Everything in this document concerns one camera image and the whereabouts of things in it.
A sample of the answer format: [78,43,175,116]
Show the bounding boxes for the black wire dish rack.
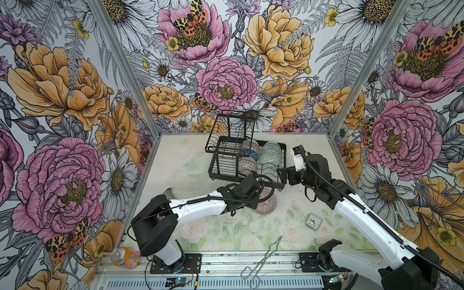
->
[205,111,286,191]

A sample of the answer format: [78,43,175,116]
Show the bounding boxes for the left green circuit board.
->
[164,277,192,290]

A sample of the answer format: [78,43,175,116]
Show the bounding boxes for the metal wire tongs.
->
[240,236,282,290]

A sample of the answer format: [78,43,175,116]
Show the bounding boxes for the green snack packet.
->
[163,188,175,200]

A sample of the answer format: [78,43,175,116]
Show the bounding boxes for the mint green bowl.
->
[262,141,281,151]

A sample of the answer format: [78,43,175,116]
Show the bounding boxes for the right green circuit board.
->
[327,274,345,283]

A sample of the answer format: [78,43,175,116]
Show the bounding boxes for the grey green pattern bowl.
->
[260,150,282,168]

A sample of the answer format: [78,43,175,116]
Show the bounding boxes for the brown dotted pattern bowl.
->
[238,157,257,177]

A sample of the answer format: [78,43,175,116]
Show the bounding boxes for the orange soda can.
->
[111,246,140,269]

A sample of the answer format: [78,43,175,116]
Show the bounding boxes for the aluminium front rail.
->
[91,251,382,290]

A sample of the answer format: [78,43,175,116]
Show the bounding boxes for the green circuit board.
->
[327,274,345,283]
[164,277,192,290]

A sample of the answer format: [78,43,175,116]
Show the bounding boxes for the blue triangle pattern bowl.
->
[239,148,259,162]

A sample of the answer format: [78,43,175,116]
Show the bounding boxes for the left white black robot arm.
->
[130,173,276,267]

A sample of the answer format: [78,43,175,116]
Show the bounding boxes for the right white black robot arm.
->
[285,145,464,290]

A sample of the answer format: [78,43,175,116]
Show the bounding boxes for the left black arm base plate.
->
[150,253,203,274]

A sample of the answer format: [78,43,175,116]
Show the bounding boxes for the white lattice pattern bowl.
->
[239,139,260,153]

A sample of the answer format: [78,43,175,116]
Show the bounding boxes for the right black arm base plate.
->
[297,251,349,273]

